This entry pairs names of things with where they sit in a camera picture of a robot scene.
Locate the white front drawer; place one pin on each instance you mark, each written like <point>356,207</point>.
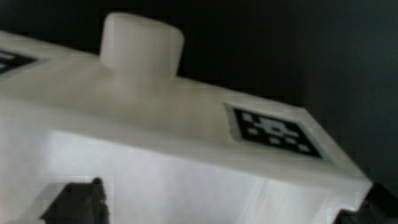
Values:
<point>212,157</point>

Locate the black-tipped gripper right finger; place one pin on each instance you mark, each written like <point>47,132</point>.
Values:
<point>379,209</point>

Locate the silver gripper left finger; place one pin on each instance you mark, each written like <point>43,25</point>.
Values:
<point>79,206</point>

